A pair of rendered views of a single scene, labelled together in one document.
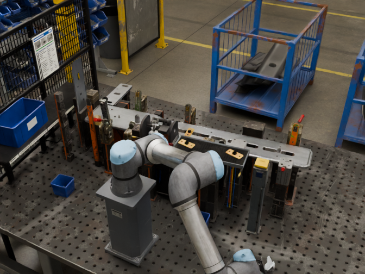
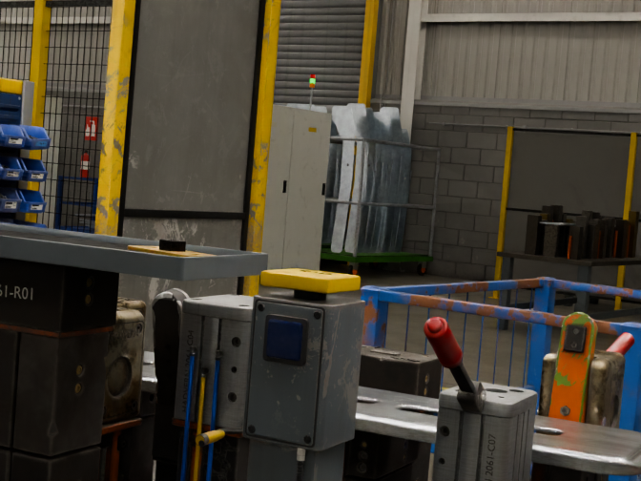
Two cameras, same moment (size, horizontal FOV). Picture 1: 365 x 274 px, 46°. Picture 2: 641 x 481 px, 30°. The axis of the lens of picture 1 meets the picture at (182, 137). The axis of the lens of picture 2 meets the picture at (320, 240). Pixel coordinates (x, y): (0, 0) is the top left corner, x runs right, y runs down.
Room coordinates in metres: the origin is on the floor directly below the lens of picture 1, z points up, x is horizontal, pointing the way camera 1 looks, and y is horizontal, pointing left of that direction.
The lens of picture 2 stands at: (0.70, -0.48, 1.24)
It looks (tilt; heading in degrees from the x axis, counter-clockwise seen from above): 3 degrees down; 5
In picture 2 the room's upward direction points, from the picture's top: 5 degrees clockwise
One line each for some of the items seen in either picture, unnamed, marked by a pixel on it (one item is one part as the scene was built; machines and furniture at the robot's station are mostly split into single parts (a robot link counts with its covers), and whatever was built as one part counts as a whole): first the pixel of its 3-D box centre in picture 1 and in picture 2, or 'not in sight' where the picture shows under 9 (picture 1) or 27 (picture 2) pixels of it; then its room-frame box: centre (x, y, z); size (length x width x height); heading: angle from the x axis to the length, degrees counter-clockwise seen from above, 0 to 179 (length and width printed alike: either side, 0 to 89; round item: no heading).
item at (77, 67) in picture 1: (80, 85); not in sight; (2.39, 0.64, 1.17); 0.12 x 0.01 x 0.34; 159
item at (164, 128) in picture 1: (160, 155); not in sight; (1.97, 0.12, 0.94); 0.18 x 0.13 x 0.49; 69
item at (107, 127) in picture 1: (108, 148); not in sight; (2.13, 0.45, 0.88); 0.07 x 0.06 x 0.35; 159
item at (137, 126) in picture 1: (140, 156); not in sight; (2.00, 0.24, 0.91); 0.07 x 0.05 x 0.42; 159
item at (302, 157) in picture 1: (193, 132); (84, 355); (2.12, -0.06, 1.00); 1.38 x 0.22 x 0.02; 69
